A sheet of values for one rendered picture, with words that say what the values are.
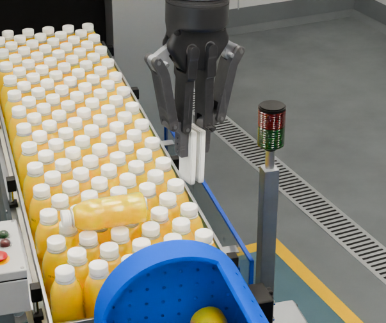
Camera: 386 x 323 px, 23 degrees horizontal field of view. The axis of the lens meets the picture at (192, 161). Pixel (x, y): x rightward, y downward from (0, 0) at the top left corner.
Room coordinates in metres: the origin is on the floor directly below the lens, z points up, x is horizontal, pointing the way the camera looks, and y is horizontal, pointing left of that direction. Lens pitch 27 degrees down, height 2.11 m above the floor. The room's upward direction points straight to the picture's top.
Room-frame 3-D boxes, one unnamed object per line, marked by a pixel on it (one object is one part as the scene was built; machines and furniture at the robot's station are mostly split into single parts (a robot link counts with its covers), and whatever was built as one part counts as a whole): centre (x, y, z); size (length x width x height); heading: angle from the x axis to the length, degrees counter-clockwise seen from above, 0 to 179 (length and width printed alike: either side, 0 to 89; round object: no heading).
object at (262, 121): (1.94, -0.18, 1.23); 0.06 x 0.06 x 0.04
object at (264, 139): (1.94, -0.18, 1.18); 0.06 x 0.06 x 0.05
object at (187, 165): (1.04, 0.01, 1.59); 0.03 x 0.01 x 0.07; 31
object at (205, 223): (2.38, 0.10, 0.96); 1.60 x 0.01 x 0.03; 16
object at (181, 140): (1.03, 0.02, 1.62); 0.03 x 0.01 x 0.05; 121
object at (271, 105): (1.94, -0.18, 1.18); 0.06 x 0.06 x 0.16
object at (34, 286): (1.63, 0.33, 0.94); 0.03 x 0.02 x 0.08; 16
